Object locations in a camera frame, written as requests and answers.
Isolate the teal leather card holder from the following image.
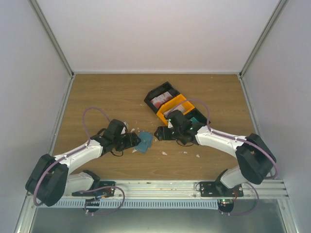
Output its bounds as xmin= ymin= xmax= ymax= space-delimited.
xmin=134 ymin=131 xmax=153 ymax=153

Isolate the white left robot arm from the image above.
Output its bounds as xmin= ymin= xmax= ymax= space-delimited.
xmin=25 ymin=119 xmax=141 ymax=207

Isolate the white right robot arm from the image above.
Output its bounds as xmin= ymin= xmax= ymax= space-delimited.
xmin=155 ymin=110 xmax=276 ymax=197

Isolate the teal card holder stack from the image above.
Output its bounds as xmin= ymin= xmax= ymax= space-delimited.
xmin=190 ymin=117 xmax=199 ymax=123

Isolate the pink white card stack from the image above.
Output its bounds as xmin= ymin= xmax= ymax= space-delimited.
xmin=163 ymin=104 xmax=191 ymax=117

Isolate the red white card stack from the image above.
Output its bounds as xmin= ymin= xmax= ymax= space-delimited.
xmin=150 ymin=91 xmax=173 ymax=109

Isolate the black storage bin with cards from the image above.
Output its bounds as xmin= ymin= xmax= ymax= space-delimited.
xmin=144 ymin=82 xmax=180 ymax=113

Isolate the black storage bin with holders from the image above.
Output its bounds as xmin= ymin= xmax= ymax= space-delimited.
xmin=182 ymin=108 xmax=207 ymax=125

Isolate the yellow storage bin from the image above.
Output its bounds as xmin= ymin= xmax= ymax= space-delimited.
xmin=156 ymin=94 xmax=195 ymax=126

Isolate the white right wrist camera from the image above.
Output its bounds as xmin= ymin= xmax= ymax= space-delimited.
xmin=168 ymin=120 xmax=173 ymax=129

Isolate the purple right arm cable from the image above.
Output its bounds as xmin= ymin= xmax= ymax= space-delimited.
xmin=165 ymin=98 xmax=279 ymax=216

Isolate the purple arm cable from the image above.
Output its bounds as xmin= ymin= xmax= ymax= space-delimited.
xmin=33 ymin=107 xmax=126 ymax=216
xmin=165 ymin=98 xmax=279 ymax=216

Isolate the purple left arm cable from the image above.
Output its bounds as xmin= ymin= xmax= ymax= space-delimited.
xmin=33 ymin=107 xmax=126 ymax=216

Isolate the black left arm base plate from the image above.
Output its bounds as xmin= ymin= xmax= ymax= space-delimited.
xmin=71 ymin=181 xmax=116 ymax=213

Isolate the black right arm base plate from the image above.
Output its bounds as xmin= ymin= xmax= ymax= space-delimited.
xmin=198 ymin=181 xmax=244 ymax=213

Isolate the grey slotted cable duct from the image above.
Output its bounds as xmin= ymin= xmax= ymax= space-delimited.
xmin=52 ymin=199 xmax=218 ymax=210

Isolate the aluminium mounting rail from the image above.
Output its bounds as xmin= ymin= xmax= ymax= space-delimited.
xmin=26 ymin=179 xmax=290 ymax=199

